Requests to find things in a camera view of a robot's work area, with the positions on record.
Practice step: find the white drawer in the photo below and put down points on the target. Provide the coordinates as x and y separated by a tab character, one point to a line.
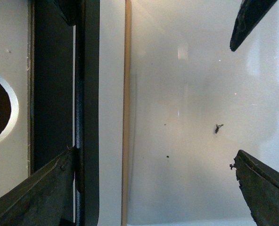
16	71

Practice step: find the wooden drawer cabinet frame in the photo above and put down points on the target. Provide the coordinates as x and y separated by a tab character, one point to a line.
126	111

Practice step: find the black drawer handle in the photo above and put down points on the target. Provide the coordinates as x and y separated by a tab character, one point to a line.
64	102

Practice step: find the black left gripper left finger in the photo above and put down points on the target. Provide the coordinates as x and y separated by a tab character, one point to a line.
40	199

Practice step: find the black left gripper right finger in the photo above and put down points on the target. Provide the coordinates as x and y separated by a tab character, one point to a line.
71	11

